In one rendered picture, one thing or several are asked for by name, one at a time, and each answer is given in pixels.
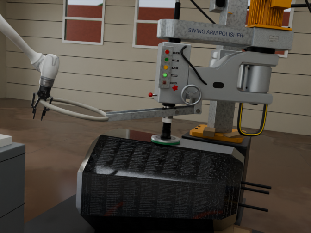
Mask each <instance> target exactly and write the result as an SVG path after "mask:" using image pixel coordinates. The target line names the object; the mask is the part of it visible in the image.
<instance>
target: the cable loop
mask: <svg viewBox="0 0 311 233"><path fill-rule="evenodd" d="M267 106H268V105H267V104H264V106H263V113H262V119H261V125H260V128H259V130H258V131H257V132H256V133H246V132H243V131H242V130H241V118H242V111H243V103H239V109H238V117H237V130H238V132H239V134H241V135H243V136H249V137H253V136H258V135H260V134H261V133H262V132H263V129H264V126H265V121H266V115H267Z"/></svg>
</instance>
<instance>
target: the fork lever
mask: <svg viewBox="0 0 311 233"><path fill-rule="evenodd" d="M194 107H195V106H188V105H184V106H175V107H173V108H176V109H166V110H162V107H161V108H150V109H139V110H123V111H112V112H106V117H108V118H109V119H108V121H107V122H110V121H121V120H131V119H142V118H153V117H167V116H178V115H189V114H194ZM196 112H197V113H200V109H197V110H196Z"/></svg>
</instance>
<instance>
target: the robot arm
mask: <svg viewBox="0 0 311 233"><path fill-rule="evenodd" d="M0 31H1V32H2V33H3V34H4V35H6V36H7V37H8V38H9V39H10V40H11V41H12V42H13V43H14V44H15V45H16V46H17V47H18V48H19V49H21V50H22V51H23V52H24V53H25V54H26V55H27V56H28V57H29V59H30V61H31V65H32V66H33V67H34V68H35V69H36V70H37V71H39V72H40V73H41V76H40V81H39V84H40V86H39V90H38V92H35V93H34V92H33V98H32V103H31V107H32V108H33V111H32V113H33V119H34V117H35V113H36V106H37V104H38V102H39V101H40V99H43V100H45V101H46V99H47V98H48V97H50V101H49V104H51V102H52V100H53V97H52V96H51V95H50V91H51V87H53V84H54V81H55V77H56V76H57V73H58V69H59V63H60V61H59V57H58V56H56V55H53V54H47V55H46V56H44V55H43V54H42V53H37V52H35V51H34V50H32V49H31V48H30V47H29V46H28V45H27V44H26V42H25V41H24V40H23V39H22V38H21V37H20V35H19V34H18V33H17V32H16V31H15V30H14V29H13V28H12V27H11V26H10V25H9V24H8V23H7V22H6V20H5V19H4V18H3V17H2V16H1V14H0ZM36 95H38V99H37V101H36V103H35V105H34V106H33V104H34V100H35V96H36ZM49 110H50V109H49V108H46V107H44V110H43V112H42V116H41V121H42V119H43V116H45V113H46V111H49Z"/></svg>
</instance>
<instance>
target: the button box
mask: <svg viewBox="0 0 311 233"><path fill-rule="evenodd" d="M166 49H168V50H169V51H170V53H169V54H168V55H166V54H165V53H164V51H165V50H166ZM172 56H173V46H163V45H162V46H161V54H160V65H159V76H158V88H167V89H169V88H170V77H171V67H172ZM165 57H168V58H169V61H168V62H165V61H164V58H165ZM164 65H168V69H167V70H164V69H163V66H164ZM164 72H166V73H167V74H168V76H167V77H166V78H164V77H163V76H162V74H163V73H164ZM163 80H166V81H167V84H166V85H163V84H162V81H163Z"/></svg>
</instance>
